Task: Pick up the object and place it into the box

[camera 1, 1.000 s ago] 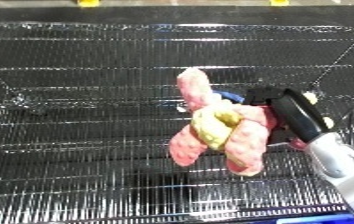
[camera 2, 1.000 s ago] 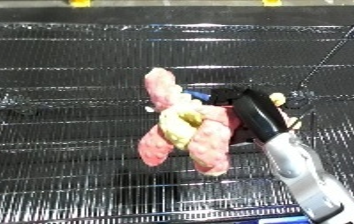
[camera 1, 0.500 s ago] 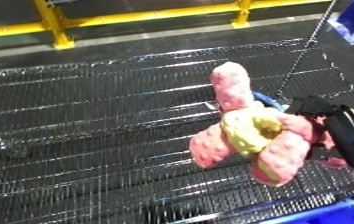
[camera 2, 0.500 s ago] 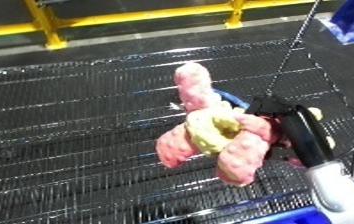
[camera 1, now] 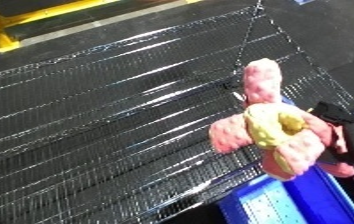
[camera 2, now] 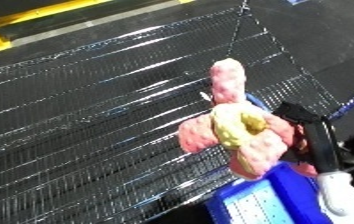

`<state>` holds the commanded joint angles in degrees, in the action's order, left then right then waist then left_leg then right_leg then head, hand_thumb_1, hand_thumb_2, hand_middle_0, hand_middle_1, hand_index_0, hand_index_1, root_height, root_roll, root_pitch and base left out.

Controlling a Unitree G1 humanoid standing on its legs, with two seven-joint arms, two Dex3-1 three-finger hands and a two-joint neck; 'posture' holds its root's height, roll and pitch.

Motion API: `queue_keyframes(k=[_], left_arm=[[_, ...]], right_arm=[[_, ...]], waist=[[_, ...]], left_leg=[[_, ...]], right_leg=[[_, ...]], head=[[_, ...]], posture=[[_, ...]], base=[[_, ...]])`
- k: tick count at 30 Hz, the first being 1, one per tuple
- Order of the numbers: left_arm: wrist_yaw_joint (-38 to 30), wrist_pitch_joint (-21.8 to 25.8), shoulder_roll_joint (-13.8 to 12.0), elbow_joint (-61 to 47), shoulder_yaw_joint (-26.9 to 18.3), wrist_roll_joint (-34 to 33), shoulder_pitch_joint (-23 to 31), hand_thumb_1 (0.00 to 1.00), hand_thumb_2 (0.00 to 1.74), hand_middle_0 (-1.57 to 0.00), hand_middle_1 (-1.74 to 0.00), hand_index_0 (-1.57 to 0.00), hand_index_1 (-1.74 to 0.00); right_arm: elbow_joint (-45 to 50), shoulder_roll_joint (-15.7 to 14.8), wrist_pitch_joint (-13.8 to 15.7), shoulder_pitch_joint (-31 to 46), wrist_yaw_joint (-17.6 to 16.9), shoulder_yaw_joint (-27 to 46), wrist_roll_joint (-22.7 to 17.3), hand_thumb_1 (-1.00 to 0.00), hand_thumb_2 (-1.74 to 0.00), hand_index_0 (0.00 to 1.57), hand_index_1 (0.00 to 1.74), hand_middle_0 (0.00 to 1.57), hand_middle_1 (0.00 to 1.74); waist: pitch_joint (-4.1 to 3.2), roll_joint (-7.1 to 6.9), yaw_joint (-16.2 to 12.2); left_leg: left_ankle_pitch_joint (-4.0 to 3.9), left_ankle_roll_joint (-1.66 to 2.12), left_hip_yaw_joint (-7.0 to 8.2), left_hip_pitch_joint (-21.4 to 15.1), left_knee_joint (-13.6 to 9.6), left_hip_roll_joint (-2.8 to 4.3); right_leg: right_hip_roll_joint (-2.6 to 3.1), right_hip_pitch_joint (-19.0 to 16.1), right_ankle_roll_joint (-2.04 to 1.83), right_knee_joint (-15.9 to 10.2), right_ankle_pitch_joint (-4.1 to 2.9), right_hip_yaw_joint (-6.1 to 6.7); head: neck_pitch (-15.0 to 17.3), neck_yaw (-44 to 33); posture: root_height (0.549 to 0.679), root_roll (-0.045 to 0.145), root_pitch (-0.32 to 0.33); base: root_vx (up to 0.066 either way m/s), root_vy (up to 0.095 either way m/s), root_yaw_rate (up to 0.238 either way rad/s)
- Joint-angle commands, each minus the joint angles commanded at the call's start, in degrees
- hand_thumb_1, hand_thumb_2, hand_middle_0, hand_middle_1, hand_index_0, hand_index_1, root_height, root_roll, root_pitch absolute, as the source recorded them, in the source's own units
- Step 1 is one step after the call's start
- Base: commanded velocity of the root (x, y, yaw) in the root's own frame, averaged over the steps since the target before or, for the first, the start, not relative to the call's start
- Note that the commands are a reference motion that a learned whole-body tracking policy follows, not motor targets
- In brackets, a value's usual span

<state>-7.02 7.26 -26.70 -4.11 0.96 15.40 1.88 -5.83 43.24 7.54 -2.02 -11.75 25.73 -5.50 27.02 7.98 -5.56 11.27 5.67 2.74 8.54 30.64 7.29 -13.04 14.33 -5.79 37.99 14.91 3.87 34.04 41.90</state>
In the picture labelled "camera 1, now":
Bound pink and yellow soft toy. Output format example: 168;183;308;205
207;57;354;182

